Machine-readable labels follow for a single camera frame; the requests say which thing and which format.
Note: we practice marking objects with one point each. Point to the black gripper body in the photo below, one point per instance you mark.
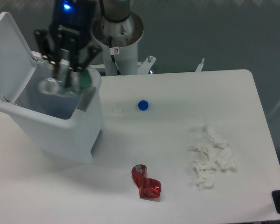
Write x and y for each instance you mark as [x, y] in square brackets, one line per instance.
[72, 19]

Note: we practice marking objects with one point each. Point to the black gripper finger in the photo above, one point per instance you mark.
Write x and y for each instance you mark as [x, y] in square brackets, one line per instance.
[78, 77]
[52, 56]

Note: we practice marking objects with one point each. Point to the clear plastic bottle green label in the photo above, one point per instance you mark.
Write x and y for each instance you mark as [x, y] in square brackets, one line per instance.
[56, 86]

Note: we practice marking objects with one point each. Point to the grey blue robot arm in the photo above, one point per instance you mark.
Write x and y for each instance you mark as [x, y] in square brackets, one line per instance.
[113, 24]

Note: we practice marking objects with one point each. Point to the white trash can lid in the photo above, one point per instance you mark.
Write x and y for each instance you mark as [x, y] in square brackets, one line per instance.
[16, 61]

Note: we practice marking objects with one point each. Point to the white bottle cap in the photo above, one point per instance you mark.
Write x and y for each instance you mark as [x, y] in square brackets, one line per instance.
[117, 109]

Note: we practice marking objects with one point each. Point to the blue bottle cap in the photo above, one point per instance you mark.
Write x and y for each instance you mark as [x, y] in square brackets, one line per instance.
[143, 105]

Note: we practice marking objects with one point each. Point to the white trash can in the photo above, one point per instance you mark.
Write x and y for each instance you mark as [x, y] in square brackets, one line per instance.
[68, 126]

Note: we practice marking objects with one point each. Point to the crushed red can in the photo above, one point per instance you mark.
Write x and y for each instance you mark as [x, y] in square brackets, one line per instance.
[149, 188]

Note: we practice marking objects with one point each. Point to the crumpled white tissue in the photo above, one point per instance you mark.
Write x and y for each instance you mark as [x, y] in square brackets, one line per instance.
[218, 154]

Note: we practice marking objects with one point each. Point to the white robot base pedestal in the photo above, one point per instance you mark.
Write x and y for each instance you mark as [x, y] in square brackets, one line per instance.
[122, 59]

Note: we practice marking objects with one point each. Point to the white metal bracket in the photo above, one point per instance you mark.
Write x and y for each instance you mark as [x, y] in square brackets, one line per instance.
[146, 67]

